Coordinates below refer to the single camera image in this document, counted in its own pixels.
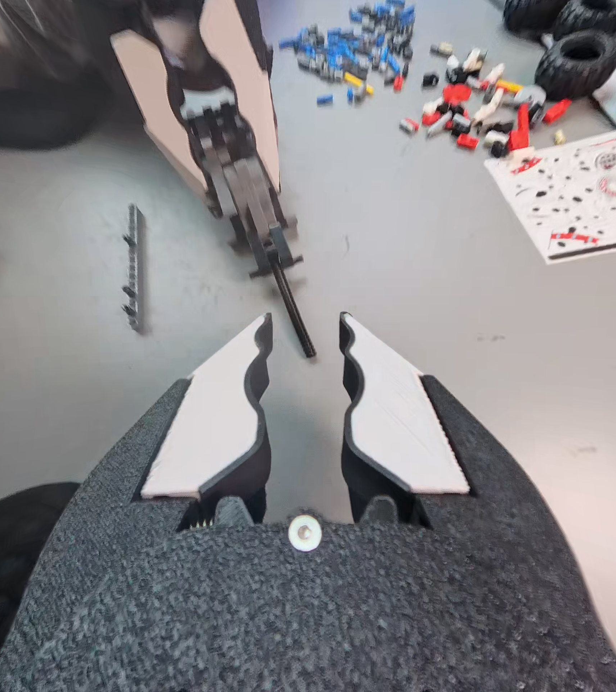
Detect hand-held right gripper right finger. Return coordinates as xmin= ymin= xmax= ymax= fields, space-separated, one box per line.
xmin=338 ymin=312 xmax=472 ymax=524

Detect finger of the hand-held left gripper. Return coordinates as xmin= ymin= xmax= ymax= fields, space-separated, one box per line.
xmin=200 ymin=0 xmax=283 ymax=192
xmin=109 ymin=28 xmax=219 ymax=213

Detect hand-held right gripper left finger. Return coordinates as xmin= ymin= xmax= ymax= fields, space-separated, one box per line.
xmin=139 ymin=312 xmax=274 ymax=524

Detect toy truck chassis assembly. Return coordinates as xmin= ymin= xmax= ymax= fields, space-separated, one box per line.
xmin=178 ymin=89 xmax=317 ymax=359

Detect long grey beam black pins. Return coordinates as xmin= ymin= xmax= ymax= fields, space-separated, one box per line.
xmin=121 ymin=203 xmax=147 ymax=333

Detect pile of blue black pins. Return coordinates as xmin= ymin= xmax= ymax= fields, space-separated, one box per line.
xmin=278 ymin=0 xmax=417 ymax=106

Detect pile of red white pieces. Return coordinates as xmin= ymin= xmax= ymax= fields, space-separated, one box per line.
xmin=397 ymin=43 xmax=573 ymax=160

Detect sticker sheet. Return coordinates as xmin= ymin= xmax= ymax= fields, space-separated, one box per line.
xmin=483 ymin=129 xmax=616 ymax=266

